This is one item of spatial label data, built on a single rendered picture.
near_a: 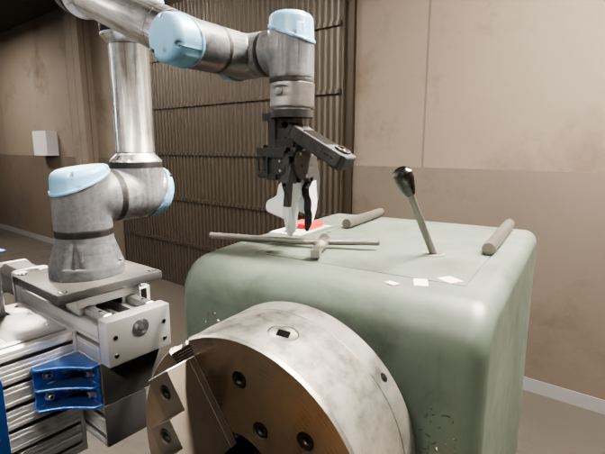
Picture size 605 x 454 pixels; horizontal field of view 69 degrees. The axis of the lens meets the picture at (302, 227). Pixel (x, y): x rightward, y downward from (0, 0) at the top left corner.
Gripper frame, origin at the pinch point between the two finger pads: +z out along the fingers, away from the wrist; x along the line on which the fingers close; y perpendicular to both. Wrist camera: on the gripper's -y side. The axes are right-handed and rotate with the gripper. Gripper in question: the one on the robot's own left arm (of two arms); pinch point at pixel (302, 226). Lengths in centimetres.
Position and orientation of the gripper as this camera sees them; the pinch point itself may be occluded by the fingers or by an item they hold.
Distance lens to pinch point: 77.4
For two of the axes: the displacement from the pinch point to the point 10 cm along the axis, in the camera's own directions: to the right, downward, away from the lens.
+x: -5.3, 1.5, -8.3
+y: -8.5, -1.0, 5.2
